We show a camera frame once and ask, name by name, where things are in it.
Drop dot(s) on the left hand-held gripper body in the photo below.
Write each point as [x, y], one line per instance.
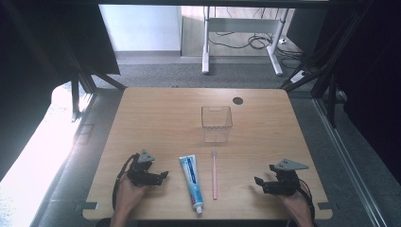
[142, 175]

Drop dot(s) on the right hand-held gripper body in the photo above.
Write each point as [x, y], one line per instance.
[285, 179]

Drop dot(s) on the person's left hand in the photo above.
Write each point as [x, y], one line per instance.
[130, 195]

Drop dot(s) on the person's right hand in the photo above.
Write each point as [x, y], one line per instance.
[296, 205]

